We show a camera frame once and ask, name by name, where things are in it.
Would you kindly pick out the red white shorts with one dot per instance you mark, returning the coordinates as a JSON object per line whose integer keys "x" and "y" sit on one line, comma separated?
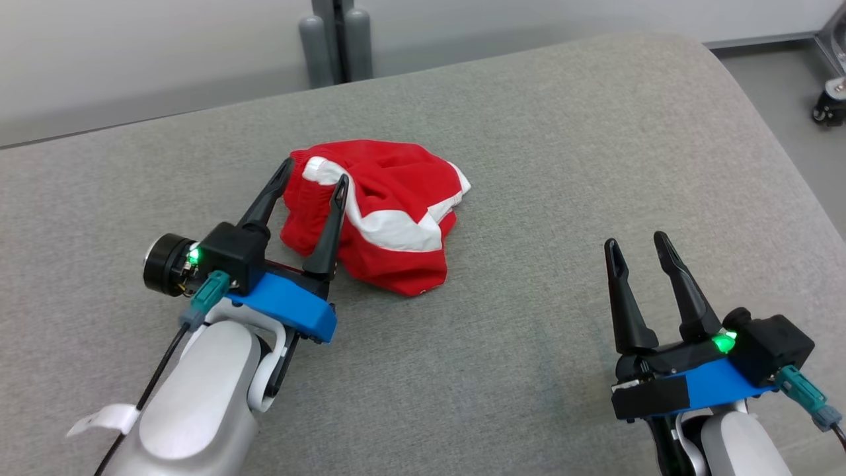
{"x": 390, "y": 198}

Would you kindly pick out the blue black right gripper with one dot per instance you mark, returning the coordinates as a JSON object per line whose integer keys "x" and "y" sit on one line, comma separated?
{"x": 674, "y": 390}

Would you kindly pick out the grey partition post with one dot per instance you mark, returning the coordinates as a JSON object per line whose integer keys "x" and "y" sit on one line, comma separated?
{"x": 357, "y": 46}

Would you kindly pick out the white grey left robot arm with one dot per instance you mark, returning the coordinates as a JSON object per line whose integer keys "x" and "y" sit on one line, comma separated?
{"x": 198, "y": 403}

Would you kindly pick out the metal frame with caster wheel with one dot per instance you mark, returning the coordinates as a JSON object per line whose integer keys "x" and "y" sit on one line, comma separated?
{"x": 831, "y": 99}

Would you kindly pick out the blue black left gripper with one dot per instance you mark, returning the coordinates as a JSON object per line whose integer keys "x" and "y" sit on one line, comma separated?
{"x": 291, "y": 307}

